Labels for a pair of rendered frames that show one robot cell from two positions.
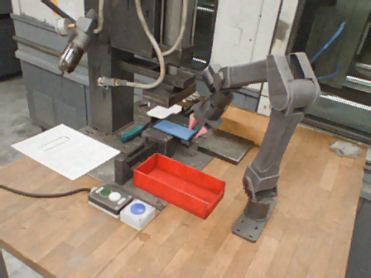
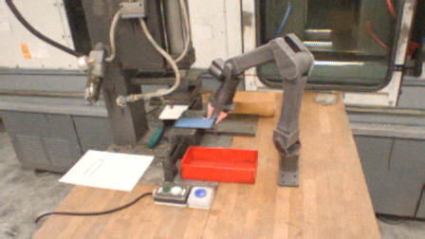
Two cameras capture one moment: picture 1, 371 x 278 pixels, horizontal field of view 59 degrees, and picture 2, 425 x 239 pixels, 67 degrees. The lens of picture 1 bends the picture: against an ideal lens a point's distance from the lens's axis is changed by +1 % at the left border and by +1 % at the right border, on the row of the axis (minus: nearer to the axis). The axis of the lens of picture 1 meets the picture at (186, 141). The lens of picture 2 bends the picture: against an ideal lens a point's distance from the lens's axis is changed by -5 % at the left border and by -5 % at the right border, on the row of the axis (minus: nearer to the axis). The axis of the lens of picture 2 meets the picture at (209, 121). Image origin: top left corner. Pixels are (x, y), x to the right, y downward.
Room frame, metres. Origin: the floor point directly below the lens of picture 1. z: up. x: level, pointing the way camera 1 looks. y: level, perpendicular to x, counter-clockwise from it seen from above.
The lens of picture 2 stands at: (-0.16, 0.23, 1.61)
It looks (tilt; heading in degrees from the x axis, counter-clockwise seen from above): 28 degrees down; 348
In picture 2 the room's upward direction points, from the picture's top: 5 degrees counter-clockwise
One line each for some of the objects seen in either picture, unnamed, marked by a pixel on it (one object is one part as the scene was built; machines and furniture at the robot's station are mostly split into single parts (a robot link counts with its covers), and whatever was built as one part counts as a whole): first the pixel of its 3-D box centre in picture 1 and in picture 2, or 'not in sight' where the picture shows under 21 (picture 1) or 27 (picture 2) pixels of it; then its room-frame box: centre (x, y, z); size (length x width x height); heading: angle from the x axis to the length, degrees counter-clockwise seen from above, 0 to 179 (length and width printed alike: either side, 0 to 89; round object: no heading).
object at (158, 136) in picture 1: (169, 127); (188, 122); (1.03, 0.07, 0.98); 0.20 x 0.10 x 0.01; 153
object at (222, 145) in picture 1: (226, 146); (238, 124); (1.06, -0.15, 0.91); 0.17 x 0.16 x 0.02; 153
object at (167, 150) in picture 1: (168, 136); (189, 131); (1.03, 0.07, 0.94); 0.20 x 0.10 x 0.07; 153
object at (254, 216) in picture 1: (257, 205); (289, 159); (0.70, -0.22, 0.94); 0.20 x 0.07 x 0.08; 153
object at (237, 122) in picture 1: (248, 127); (247, 103); (1.20, -0.24, 0.93); 0.25 x 0.13 x 0.08; 63
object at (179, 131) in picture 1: (176, 127); (195, 119); (1.00, 0.04, 1.00); 0.15 x 0.07 x 0.03; 63
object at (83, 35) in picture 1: (79, 40); (96, 71); (1.04, 0.37, 1.25); 0.19 x 0.07 x 0.19; 153
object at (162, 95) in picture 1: (154, 55); (162, 65); (1.04, 0.14, 1.22); 0.26 x 0.18 x 0.30; 63
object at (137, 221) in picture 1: (137, 217); (201, 200); (0.64, 0.11, 0.90); 0.07 x 0.07 x 0.06; 63
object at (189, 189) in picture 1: (178, 183); (220, 164); (0.77, 0.01, 0.93); 0.25 x 0.12 x 0.06; 63
